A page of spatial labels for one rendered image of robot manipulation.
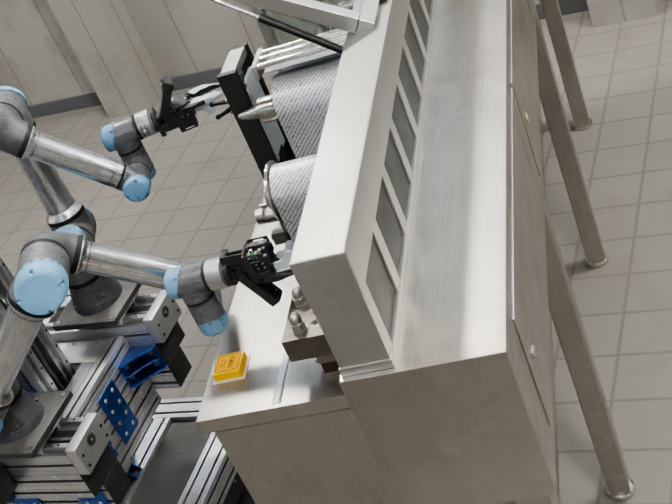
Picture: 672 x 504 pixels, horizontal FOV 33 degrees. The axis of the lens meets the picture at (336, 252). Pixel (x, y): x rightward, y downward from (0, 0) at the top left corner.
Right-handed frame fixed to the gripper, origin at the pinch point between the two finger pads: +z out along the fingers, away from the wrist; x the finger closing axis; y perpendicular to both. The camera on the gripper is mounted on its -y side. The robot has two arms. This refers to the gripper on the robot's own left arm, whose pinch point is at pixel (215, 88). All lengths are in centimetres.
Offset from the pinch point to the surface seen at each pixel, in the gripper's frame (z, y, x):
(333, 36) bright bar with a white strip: 36, -29, 47
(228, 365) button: -15, 20, 86
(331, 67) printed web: 33, -24, 52
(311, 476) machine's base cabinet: -6, 42, 108
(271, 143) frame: 11.8, -2.9, 40.1
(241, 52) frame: 13.6, -24.6, 30.7
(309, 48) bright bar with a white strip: 30, -28, 46
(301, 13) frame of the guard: 32, -62, 92
